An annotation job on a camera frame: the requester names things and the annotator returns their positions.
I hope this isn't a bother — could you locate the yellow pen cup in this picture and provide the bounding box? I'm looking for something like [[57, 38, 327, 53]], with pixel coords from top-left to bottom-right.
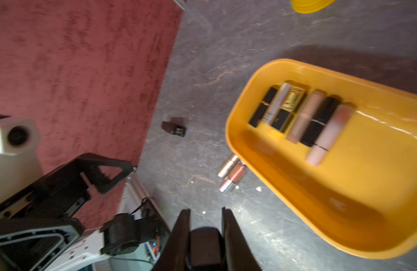
[[290, 0, 336, 14]]

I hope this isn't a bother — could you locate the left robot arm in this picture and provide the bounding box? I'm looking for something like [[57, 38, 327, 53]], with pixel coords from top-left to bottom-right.
[[0, 153, 170, 271]]

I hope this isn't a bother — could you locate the rose gold lipstick tube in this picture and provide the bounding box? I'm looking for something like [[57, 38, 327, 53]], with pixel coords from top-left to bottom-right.
[[220, 162, 247, 193]]

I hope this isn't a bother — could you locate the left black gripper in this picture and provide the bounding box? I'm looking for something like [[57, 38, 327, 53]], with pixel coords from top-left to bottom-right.
[[0, 153, 133, 237]]

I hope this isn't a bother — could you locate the gold black square lipstick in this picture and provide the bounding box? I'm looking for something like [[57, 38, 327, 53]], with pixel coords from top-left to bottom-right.
[[271, 86, 306, 133]]

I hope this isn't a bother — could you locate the beige lipstick tube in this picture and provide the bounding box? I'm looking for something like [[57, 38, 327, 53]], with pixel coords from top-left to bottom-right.
[[217, 154, 240, 178]]

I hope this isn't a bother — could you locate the pink lip gloss tube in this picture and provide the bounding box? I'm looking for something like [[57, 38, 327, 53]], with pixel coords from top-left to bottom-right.
[[306, 105, 355, 166]]

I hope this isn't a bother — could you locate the black flat remote device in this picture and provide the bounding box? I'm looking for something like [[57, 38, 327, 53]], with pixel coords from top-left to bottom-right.
[[161, 117, 186, 137]]

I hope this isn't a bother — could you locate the black lipstick tube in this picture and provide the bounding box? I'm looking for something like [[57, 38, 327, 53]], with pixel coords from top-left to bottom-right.
[[300, 96, 342, 147], [249, 87, 278, 128]]

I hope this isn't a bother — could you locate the yellow plastic storage box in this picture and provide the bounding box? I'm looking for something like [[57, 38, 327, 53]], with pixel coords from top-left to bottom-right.
[[225, 59, 417, 259]]

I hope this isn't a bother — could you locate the left controller board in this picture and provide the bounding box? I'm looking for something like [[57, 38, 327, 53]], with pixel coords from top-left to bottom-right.
[[145, 236, 160, 263]]

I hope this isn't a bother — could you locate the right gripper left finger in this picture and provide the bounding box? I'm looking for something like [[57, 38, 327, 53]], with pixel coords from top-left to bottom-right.
[[152, 209, 191, 271]]

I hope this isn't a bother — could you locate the tan lipstick tube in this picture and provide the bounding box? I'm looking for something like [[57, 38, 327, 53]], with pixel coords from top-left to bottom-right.
[[286, 91, 326, 144]]

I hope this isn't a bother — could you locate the silver grey lipstick tube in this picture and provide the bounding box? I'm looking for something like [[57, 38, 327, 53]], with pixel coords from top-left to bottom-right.
[[262, 83, 293, 125]]

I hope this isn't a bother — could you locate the aluminium front rail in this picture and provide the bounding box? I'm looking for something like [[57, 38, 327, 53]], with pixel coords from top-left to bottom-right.
[[106, 169, 172, 271]]

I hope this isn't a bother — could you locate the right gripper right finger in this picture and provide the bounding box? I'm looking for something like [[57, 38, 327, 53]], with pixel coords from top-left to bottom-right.
[[222, 207, 262, 271]]

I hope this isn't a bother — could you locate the black lipstick group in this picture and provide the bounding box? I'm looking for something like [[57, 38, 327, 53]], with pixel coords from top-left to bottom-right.
[[185, 227, 227, 271]]

